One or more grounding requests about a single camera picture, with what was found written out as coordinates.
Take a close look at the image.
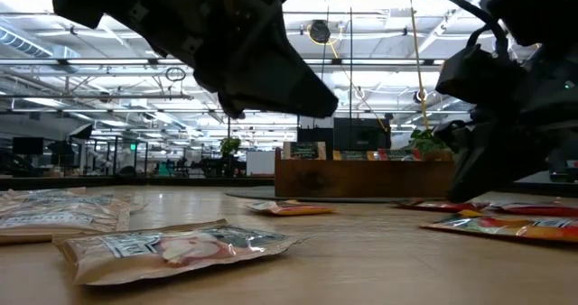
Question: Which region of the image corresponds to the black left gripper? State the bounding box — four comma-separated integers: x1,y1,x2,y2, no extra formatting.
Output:
51,0,340,119

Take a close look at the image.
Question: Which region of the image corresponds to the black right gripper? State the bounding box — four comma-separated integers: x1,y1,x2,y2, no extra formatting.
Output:
435,45,578,202

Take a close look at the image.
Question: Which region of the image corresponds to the red strawberry tea packet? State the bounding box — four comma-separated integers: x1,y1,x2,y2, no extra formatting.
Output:
393,199,492,213
377,148,424,162
489,199,578,218

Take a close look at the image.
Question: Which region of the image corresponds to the small black box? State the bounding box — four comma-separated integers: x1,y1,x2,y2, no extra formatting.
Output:
296,126,335,143

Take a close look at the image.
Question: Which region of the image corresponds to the green leafy plant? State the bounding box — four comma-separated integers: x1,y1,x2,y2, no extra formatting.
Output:
408,128,452,155

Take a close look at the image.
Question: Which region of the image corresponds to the distant green plant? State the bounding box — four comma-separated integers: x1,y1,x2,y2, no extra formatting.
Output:
219,136,242,160

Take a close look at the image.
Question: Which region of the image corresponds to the white board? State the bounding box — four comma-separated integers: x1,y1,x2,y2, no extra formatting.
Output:
246,151,277,178

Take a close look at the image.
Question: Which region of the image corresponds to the large black box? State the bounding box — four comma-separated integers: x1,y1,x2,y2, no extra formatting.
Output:
332,117,392,152

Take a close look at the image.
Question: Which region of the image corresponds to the wooden three-compartment tray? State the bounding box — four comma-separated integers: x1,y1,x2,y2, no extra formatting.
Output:
274,147,457,199

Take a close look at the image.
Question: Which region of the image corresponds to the black monitor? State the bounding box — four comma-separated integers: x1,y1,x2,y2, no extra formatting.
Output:
12,136,45,156

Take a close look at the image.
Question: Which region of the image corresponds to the black ceiling cable reel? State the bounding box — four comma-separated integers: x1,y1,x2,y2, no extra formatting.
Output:
309,19,332,44

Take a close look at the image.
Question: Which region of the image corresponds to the yellow hanging cable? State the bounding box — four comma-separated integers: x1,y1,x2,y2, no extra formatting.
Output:
406,0,430,131

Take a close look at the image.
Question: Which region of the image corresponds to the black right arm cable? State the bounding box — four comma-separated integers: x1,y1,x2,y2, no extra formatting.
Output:
424,0,511,60

